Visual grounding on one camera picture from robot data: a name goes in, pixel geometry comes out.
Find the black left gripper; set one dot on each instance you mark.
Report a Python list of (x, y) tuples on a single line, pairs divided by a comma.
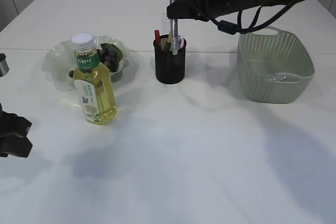
[(14, 140)]

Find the clear plastic ruler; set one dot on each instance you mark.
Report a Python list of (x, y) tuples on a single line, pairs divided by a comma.
[(166, 24)]

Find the pink scissors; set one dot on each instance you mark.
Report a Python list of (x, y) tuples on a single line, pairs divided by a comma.
[(181, 42)]

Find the gold glitter glue pen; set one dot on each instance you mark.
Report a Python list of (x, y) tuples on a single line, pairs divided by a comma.
[(168, 43)]

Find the silver blue glitter pen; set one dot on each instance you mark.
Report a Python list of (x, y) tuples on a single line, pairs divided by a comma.
[(175, 41)]

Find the red glitter glue pen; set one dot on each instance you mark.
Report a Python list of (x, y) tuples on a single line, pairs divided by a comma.
[(157, 37)]

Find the purple artificial grape bunch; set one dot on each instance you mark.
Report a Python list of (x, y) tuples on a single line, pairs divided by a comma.
[(107, 57)]

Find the yellow tea drink bottle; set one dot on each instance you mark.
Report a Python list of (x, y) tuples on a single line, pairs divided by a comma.
[(92, 81)]

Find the clear plastic sheet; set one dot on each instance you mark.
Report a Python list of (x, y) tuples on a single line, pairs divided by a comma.
[(278, 78)]

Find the black mesh pen holder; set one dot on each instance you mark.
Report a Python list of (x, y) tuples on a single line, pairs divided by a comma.
[(169, 68)]

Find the green woven plastic basket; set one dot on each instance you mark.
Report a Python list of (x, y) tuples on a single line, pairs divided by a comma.
[(273, 68)]

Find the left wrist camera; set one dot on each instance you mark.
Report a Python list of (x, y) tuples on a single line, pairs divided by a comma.
[(4, 68)]

